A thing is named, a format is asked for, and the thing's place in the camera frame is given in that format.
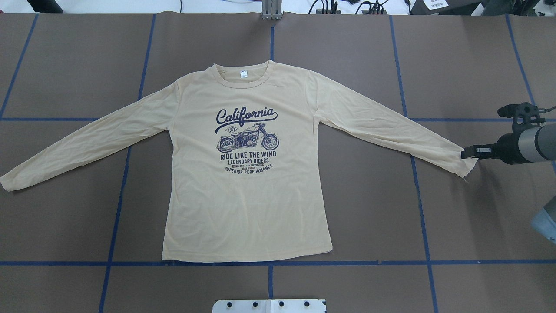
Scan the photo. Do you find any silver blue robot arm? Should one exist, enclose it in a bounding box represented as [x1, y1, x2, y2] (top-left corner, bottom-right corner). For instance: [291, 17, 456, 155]
[460, 124, 556, 244]

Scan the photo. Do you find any beige long-sleeve printed shirt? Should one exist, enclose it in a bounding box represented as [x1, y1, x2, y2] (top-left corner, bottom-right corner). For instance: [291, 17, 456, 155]
[1, 60, 477, 262]

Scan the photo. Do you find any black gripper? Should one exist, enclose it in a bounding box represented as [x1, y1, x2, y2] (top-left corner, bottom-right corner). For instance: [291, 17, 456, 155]
[461, 133, 524, 165]

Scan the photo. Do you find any aluminium frame post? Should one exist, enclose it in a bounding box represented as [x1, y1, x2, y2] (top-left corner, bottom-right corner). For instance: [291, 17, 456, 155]
[261, 0, 283, 20]

